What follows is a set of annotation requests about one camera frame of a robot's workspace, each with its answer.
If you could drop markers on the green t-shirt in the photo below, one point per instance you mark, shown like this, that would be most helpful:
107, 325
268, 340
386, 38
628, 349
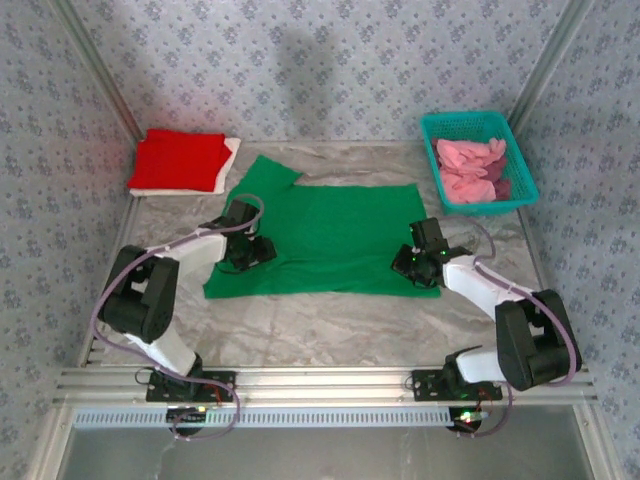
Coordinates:
340, 235

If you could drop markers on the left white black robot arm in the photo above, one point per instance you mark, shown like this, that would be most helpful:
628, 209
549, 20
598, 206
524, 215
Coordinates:
145, 300

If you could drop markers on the folded white t-shirt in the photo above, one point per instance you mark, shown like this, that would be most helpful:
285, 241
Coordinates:
227, 172

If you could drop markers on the pink t-shirt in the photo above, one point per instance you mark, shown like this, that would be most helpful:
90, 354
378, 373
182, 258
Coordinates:
465, 170

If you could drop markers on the folded red t-shirt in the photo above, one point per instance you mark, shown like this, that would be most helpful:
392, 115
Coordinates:
175, 160

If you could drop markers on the teal plastic basket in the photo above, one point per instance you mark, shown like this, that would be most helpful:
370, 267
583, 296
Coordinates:
522, 192

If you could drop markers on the small circuit board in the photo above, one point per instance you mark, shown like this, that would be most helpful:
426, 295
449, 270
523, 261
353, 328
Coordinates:
187, 412
470, 415

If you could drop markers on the grey lower shelf panel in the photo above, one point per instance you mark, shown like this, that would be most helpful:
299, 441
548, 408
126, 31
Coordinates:
325, 455

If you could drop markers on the aluminium side rail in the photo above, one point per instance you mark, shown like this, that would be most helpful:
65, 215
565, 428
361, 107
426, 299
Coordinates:
122, 235
530, 240

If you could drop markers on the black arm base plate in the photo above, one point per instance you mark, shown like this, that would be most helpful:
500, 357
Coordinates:
220, 387
425, 385

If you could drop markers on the aluminium mounting rail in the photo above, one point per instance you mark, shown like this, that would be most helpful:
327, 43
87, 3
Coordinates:
325, 385

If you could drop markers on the aluminium frame post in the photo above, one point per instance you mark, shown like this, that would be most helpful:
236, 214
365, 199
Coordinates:
552, 65
97, 65

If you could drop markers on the aluminium frame leg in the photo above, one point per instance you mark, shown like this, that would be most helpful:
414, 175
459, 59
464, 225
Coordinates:
47, 440
595, 440

